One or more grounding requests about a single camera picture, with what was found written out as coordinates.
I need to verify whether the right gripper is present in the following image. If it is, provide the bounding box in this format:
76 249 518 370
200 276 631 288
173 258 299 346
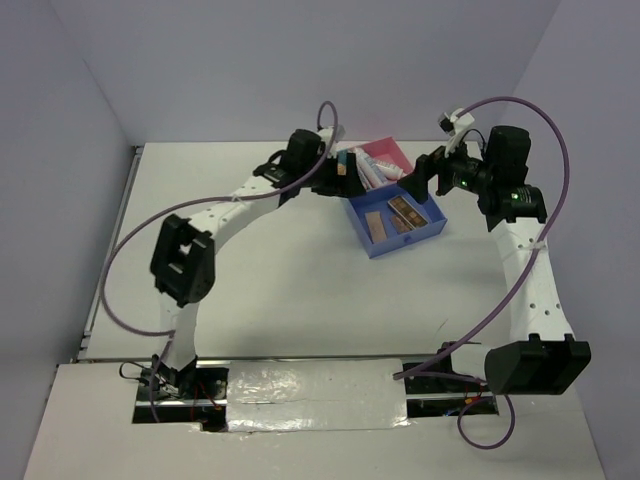
398 128 496 204

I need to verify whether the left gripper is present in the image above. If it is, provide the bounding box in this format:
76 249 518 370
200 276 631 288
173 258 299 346
298 151 364 198

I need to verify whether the white pink tube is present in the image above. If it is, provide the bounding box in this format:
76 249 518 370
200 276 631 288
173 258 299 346
352 147 386 189

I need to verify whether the glitter eyeshadow palette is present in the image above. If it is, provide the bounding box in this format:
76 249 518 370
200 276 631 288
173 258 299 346
336 150 348 176

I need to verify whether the pink rectangular palette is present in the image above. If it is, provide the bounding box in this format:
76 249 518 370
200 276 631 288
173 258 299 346
365 211 388 244

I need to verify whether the gold rectangular palette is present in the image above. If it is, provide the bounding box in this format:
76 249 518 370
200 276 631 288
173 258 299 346
388 195 429 229

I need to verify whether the orange eyeshadow palette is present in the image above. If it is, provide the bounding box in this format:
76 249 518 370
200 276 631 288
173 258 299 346
390 215 412 235

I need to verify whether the small white pink bottle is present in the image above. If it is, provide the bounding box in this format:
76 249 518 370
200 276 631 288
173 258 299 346
373 158 406 182

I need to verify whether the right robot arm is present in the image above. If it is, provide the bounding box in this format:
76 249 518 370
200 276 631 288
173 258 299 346
400 126 591 395

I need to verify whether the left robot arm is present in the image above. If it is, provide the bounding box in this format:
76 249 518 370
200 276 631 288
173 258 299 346
150 125 365 399

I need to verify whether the three-compartment organizer tray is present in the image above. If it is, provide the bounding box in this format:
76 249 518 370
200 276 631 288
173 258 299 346
340 137 447 258

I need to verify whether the silver foil tape strip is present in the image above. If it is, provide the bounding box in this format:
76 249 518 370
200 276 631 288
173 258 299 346
226 359 409 433

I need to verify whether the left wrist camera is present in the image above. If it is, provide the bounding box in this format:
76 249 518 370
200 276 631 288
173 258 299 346
320 124 345 143

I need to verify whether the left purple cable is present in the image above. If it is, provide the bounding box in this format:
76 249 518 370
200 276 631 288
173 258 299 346
99 101 341 424

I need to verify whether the purple cable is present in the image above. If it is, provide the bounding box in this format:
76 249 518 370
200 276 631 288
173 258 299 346
99 101 341 424
393 95 572 449

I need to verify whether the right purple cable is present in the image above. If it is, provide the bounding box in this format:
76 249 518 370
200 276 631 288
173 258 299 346
393 95 572 449

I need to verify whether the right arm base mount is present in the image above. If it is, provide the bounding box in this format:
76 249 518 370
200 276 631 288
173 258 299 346
404 357 499 419

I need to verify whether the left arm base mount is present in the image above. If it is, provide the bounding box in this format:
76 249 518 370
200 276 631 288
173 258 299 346
118 361 229 432

